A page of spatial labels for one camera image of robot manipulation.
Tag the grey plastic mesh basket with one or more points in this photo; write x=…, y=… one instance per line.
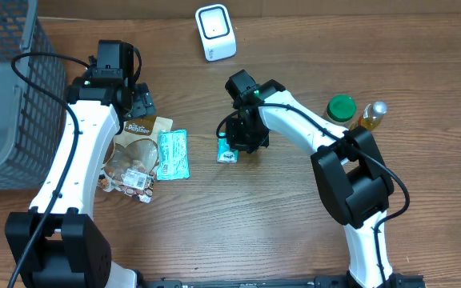
x=30, y=122

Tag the small teal white packet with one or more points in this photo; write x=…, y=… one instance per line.
x=224, y=153

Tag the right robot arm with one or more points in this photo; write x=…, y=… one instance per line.
x=350, y=173

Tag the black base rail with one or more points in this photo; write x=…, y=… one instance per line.
x=395, y=280

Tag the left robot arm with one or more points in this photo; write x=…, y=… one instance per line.
x=56, y=242

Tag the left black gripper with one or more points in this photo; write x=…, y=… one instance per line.
x=143, y=101

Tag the teal white snack packet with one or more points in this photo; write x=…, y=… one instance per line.
x=173, y=155

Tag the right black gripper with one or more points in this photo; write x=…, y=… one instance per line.
x=242, y=143

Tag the brown snack packet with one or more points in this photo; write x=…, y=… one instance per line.
x=131, y=162

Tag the white barcode scanner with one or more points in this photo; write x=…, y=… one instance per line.
x=216, y=32

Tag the yellow liquid bottle silver cap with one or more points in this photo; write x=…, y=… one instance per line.
x=372, y=116

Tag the green lid white jar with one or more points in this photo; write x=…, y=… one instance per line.
x=340, y=110

